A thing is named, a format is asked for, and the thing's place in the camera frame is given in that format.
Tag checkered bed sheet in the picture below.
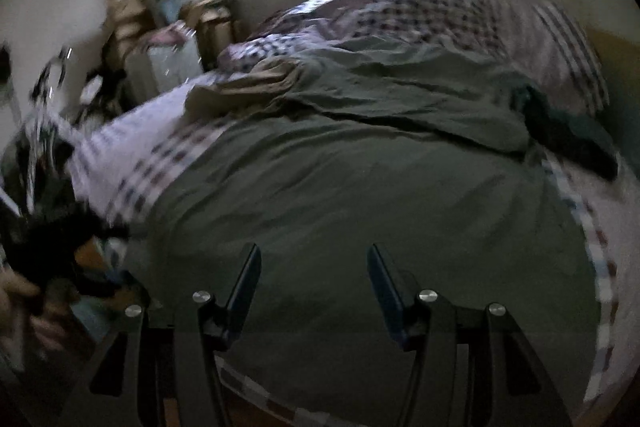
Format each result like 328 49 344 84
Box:
68 76 639 426

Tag dark green garment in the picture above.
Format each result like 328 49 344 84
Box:
125 39 600 426

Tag dark teal garment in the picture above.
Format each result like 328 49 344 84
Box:
510 84 620 182

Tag yellow wooden headboard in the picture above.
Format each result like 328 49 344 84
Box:
587 27 639 141

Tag person's hand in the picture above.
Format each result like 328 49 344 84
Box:
1 265 68 373

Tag striped storage box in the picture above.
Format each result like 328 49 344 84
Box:
125 39 203 104

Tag checkered crumpled duvet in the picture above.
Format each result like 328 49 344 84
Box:
217 0 610 116

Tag khaki tan garment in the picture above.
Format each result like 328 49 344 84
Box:
183 56 305 121

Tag stacked cardboard boxes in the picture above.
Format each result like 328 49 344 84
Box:
101 0 242 72

